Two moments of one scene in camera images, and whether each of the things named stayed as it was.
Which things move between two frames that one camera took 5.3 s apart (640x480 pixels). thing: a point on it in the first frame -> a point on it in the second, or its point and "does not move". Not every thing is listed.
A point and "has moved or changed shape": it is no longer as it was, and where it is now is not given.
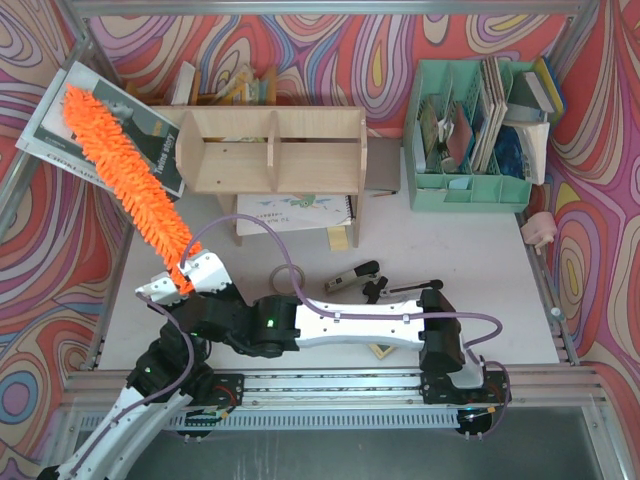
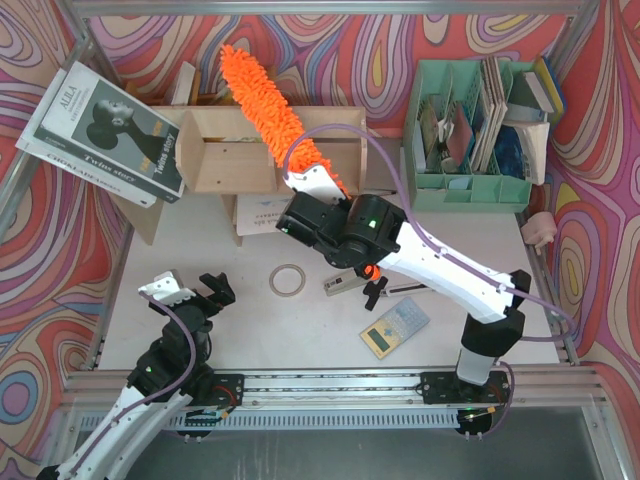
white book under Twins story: (53, 155) does not move
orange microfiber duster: (141, 192) -> (272, 116)
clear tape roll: (287, 279) has moved or changed shape
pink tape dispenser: (539, 229) does not move
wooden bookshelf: (233, 151) does not move
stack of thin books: (495, 86) does not move
